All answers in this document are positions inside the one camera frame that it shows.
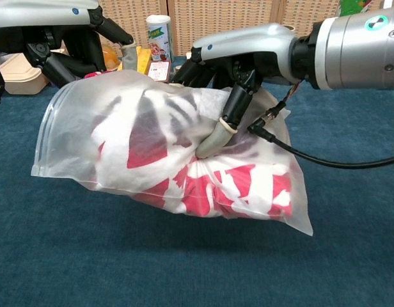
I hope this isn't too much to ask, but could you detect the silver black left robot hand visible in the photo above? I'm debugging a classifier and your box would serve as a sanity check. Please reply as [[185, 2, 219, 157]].
[[0, 0, 136, 89]]

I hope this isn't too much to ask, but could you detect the dark red labelled box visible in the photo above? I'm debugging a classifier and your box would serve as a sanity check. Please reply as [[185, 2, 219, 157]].
[[148, 59, 171, 83]]

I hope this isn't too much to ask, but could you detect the yellow holed block tray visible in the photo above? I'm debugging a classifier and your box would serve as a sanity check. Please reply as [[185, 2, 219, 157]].
[[116, 45, 152, 76]]

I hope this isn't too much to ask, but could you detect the blue carpet table cover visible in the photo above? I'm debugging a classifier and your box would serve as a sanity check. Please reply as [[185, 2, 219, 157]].
[[0, 54, 394, 307]]

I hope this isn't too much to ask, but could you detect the beige lidded lunch box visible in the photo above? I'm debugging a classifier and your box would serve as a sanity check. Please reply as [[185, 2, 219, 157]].
[[0, 52, 50, 96]]

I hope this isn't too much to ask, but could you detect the orange jelly cup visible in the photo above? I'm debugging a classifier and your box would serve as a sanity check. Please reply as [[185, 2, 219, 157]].
[[102, 44, 122, 70]]

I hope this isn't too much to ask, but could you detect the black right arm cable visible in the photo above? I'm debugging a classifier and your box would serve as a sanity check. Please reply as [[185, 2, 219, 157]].
[[247, 79, 394, 169]]

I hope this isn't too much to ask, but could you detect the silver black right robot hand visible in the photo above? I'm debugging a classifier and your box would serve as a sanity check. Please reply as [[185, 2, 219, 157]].
[[171, 23, 297, 160]]

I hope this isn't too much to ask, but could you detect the green chips can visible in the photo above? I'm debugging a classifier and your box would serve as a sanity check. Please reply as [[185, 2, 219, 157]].
[[339, 0, 374, 17]]

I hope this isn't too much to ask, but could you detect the bagged red white garment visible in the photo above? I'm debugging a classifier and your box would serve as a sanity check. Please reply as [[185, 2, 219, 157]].
[[30, 68, 314, 237]]

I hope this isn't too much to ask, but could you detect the white printed canister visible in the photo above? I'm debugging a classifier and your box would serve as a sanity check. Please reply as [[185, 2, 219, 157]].
[[145, 14, 173, 62]]

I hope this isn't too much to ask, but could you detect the woven rattan folding screen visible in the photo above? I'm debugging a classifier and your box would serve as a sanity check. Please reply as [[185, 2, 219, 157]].
[[97, 0, 394, 57]]

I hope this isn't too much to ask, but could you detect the red white printed garment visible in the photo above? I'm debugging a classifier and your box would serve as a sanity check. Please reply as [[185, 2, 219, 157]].
[[84, 72, 294, 221]]

